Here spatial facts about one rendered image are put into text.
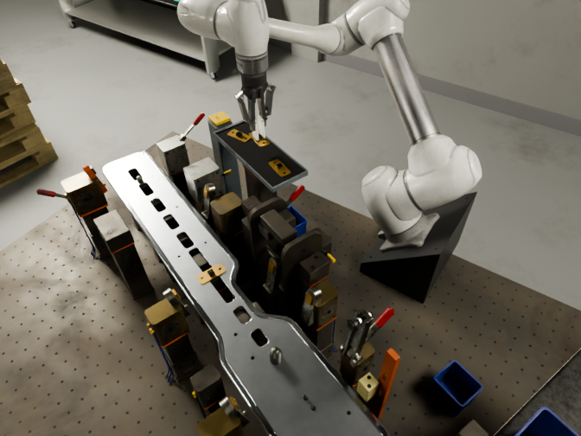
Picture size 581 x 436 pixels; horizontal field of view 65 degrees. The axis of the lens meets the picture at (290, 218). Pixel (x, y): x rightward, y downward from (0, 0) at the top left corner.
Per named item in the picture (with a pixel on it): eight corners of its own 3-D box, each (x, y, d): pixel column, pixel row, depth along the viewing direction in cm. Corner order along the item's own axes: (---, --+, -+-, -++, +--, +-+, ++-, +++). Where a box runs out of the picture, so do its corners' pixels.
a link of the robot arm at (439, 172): (431, 210, 160) (494, 187, 148) (415, 214, 147) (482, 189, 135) (356, 19, 170) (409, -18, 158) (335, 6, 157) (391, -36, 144)
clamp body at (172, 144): (175, 210, 198) (156, 143, 172) (199, 199, 203) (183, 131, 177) (182, 220, 194) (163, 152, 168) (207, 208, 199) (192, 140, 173)
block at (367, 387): (347, 434, 132) (358, 380, 106) (356, 426, 133) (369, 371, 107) (355, 445, 130) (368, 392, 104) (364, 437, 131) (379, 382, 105)
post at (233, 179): (221, 205, 199) (206, 120, 168) (236, 197, 202) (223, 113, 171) (230, 214, 195) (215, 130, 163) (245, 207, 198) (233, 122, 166)
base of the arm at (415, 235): (392, 224, 180) (385, 214, 178) (441, 214, 163) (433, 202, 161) (372, 254, 169) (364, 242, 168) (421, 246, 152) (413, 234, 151)
